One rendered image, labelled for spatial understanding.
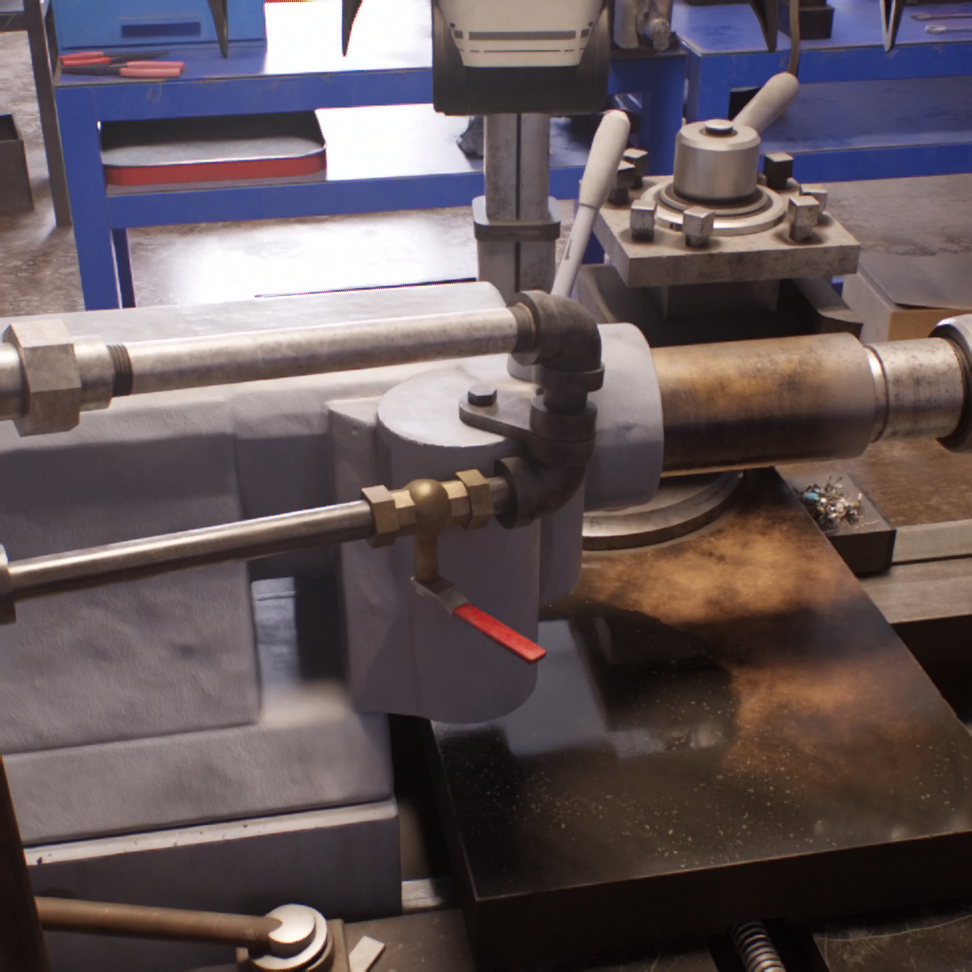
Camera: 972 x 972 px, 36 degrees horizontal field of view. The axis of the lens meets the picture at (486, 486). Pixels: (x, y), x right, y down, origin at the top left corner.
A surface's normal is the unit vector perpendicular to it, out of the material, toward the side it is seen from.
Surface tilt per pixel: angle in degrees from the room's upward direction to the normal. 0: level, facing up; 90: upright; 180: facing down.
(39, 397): 101
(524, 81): 106
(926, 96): 0
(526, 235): 90
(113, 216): 90
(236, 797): 62
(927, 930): 0
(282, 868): 90
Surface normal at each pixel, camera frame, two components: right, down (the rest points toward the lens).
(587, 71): 0.04, 0.55
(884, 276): 0.16, -0.86
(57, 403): 0.47, 0.60
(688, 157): -0.80, 0.30
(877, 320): -0.99, 0.05
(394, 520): 0.39, -0.04
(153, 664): 0.18, 0.14
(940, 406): 0.18, 0.36
